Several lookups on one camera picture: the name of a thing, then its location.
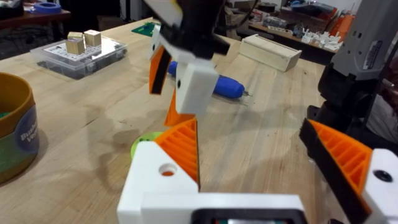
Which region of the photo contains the green disc with holes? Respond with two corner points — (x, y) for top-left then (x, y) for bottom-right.
(130, 131), (164, 159)

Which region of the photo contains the pale wooden box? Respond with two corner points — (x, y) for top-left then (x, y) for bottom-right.
(239, 34), (303, 73)

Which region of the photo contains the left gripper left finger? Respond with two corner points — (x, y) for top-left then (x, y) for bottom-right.
(117, 118), (201, 224)

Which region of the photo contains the clear plastic parts box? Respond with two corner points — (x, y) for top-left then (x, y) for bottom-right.
(29, 34), (129, 80)

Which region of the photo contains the blue electric screwdriver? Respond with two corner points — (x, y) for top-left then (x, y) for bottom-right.
(167, 60), (253, 100)

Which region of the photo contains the green board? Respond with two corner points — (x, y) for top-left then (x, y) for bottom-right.
(131, 21), (161, 38)

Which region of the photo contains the blue tape roll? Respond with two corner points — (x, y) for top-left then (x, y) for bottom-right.
(33, 2), (62, 14)

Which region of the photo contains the brown toy tub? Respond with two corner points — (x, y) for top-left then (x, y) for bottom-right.
(0, 72), (40, 185)

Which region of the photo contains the heap of white printed parts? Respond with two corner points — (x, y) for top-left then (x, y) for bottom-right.
(299, 27), (344, 52)

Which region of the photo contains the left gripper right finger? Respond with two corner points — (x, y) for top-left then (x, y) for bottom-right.
(298, 118), (398, 224)

